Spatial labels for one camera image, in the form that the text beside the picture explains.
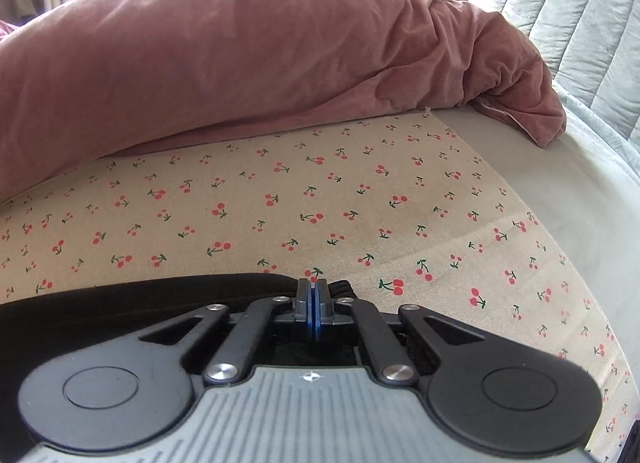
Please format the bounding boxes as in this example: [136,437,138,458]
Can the grey quilted blanket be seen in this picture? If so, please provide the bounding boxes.
[422,0,640,139]

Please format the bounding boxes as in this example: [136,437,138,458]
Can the black pants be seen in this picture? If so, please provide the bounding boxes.
[0,271,357,379]

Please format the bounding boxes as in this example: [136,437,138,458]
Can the cherry print bed sheet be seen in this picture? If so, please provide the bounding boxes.
[0,108,637,463]

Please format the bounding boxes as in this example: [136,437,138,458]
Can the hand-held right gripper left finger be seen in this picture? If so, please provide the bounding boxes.
[140,278,315,387]

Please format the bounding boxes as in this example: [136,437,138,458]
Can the pink duvet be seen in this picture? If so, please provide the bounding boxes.
[0,0,567,200]

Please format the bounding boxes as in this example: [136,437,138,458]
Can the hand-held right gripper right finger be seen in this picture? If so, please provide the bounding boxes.
[314,278,486,387]

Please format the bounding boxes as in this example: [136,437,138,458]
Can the pale grey bed sheet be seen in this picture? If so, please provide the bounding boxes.
[435,78,640,334]

